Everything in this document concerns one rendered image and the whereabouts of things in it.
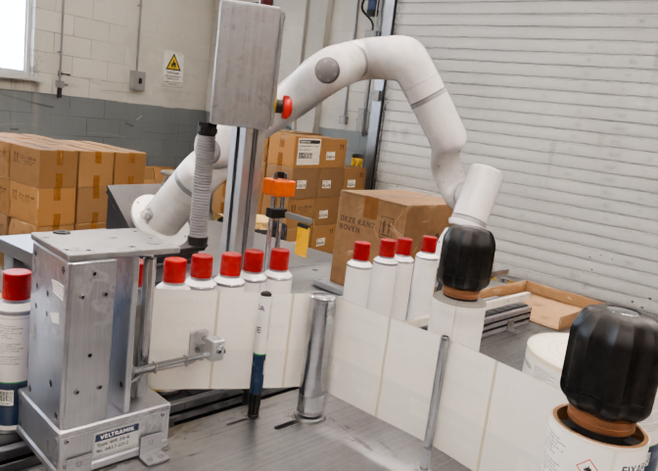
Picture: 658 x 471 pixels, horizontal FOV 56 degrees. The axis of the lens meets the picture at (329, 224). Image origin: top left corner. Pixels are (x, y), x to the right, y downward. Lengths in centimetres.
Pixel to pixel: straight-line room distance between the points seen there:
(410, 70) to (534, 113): 411
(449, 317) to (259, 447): 34
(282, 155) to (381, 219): 330
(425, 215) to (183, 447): 103
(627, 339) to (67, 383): 57
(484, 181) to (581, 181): 391
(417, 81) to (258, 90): 54
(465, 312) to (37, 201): 369
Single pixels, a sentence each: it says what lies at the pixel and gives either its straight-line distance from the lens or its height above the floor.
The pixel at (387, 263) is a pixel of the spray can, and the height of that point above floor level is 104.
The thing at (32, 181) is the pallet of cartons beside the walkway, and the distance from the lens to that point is 443.
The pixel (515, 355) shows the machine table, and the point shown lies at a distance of 153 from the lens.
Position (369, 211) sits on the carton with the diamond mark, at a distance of 169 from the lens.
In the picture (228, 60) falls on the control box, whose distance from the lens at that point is 100.
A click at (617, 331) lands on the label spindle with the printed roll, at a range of 60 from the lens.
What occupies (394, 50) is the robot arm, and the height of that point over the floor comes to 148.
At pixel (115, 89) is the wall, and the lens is 730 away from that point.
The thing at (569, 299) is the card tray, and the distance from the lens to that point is 210.
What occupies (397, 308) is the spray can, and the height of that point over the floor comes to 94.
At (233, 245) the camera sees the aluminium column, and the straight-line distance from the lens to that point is 117.
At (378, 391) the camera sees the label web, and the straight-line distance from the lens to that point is 89.
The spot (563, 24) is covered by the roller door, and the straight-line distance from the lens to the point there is 556.
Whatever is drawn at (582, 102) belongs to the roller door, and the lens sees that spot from 541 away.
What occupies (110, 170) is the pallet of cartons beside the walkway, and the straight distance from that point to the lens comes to 464.
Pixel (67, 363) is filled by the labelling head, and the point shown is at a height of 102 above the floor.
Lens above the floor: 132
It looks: 10 degrees down
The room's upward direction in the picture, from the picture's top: 7 degrees clockwise
